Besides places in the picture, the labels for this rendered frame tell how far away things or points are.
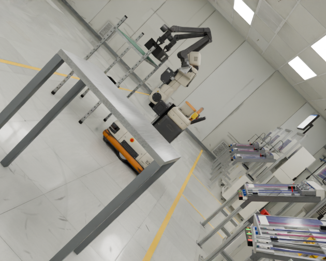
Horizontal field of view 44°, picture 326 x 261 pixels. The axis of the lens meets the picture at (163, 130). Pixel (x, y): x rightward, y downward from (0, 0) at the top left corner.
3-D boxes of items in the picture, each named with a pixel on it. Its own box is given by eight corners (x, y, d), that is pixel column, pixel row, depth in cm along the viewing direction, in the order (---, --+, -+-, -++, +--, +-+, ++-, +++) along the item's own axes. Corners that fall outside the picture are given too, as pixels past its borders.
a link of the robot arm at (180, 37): (206, 35, 438) (210, 36, 447) (206, 30, 438) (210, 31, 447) (173, 39, 462) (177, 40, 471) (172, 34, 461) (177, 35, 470)
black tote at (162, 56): (154, 57, 415) (162, 49, 414) (144, 45, 416) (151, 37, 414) (162, 62, 472) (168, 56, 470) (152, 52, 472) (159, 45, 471)
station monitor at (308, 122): (300, 130, 716) (318, 114, 711) (295, 128, 774) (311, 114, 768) (306, 135, 715) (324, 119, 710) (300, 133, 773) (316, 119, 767)
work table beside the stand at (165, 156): (3, 161, 236) (97, 65, 225) (79, 252, 226) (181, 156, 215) (-52, 167, 192) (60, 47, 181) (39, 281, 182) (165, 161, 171)
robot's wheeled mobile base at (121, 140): (152, 170, 485) (167, 156, 481) (143, 179, 422) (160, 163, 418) (114, 130, 488) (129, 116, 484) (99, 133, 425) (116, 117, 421)
